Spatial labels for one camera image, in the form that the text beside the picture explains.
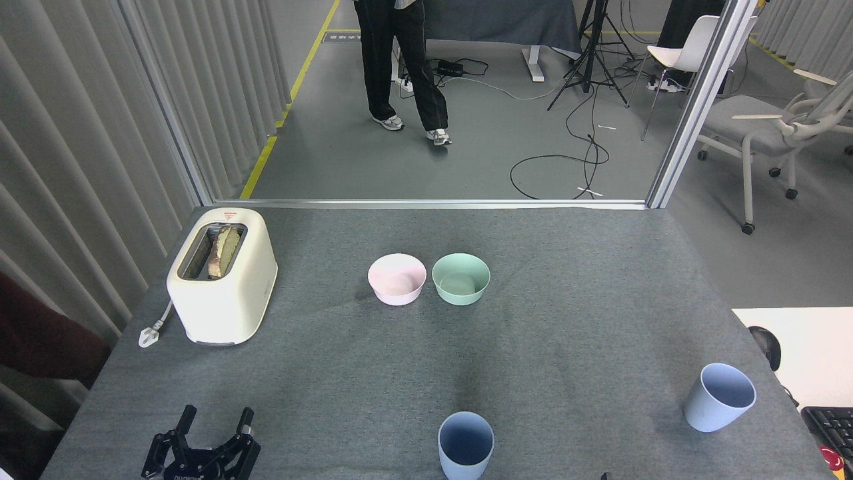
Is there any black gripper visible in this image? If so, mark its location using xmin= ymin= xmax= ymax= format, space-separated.
xmin=141 ymin=404 xmax=261 ymax=480

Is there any blue cup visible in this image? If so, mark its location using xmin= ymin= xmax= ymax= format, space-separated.
xmin=682 ymin=362 xmax=758 ymax=433
xmin=437 ymin=411 xmax=496 ymax=480

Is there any cream white toaster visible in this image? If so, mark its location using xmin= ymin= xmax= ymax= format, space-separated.
xmin=166 ymin=207 xmax=279 ymax=346

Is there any person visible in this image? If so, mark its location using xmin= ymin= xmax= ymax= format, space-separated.
xmin=0 ymin=270 xmax=113 ymax=480
xmin=353 ymin=0 xmax=453 ymax=147

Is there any toasted bread slice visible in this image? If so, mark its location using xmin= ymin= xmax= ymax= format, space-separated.
xmin=207 ymin=225 xmax=242 ymax=279

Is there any black computer mouse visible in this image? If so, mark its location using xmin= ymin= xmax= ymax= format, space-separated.
xmin=748 ymin=325 xmax=782 ymax=372

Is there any small red object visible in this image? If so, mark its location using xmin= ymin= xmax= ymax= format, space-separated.
xmin=818 ymin=445 xmax=846 ymax=475

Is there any black keyboard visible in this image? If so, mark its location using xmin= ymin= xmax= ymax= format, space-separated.
xmin=800 ymin=405 xmax=853 ymax=480

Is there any green bowl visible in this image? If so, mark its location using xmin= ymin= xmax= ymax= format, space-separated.
xmin=431 ymin=253 xmax=491 ymax=307

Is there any pink bowl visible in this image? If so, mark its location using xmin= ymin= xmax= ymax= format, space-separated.
xmin=367 ymin=253 xmax=427 ymax=307

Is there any white desk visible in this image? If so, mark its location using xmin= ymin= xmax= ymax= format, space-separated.
xmin=731 ymin=307 xmax=853 ymax=411

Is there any grey pleated curtain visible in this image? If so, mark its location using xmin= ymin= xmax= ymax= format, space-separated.
xmin=0 ymin=0 xmax=294 ymax=480
xmin=753 ymin=0 xmax=853 ymax=84

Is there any grey office chair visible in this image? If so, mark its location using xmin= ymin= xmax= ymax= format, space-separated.
xmin=696 ymin=69 xmax=853 ymax=235

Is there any black tripod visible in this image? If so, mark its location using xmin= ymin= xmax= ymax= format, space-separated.
xmin=546 ymin=0 xmax=631 ymax=112

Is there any white plastic chair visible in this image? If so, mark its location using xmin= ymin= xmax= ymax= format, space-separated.
xmin=626 ymin=15 xmax=759 ymax=142

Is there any table with dark cloth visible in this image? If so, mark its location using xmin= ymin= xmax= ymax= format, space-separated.
xmin=387 ymin=0 xmax=584 ymax=84

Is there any white power plug with cable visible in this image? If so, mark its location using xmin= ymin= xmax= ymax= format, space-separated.
xmin=138 ymin=300 xmax=175 ymax=349

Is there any silver aluminium rail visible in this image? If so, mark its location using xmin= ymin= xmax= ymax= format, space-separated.
xmin=212 ymin=198 xmax=650 ymax=211

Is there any black floor cable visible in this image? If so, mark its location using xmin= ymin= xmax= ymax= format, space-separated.
xmin=510 ymin=83 xmax=611 ymax=201

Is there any silver aluminium post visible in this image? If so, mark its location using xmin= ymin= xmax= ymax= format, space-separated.
xmin=645 ymin=0 xmax=760 ymax=210
xmin=110 ymin=0 xmax=215 ymax=207

